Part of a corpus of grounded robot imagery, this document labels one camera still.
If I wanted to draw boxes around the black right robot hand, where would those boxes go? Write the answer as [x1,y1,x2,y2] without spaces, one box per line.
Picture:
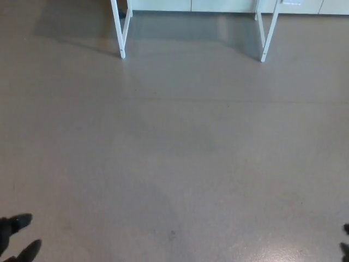
[340,223,349,254]

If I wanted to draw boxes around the white desk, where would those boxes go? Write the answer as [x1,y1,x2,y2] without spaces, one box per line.
[110,0,281,63]

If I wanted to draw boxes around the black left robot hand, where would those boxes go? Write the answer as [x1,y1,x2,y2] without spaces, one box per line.
[0,213,42,262]

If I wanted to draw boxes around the white cabinet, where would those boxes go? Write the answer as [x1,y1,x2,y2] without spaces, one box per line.
[130,0,349,15]

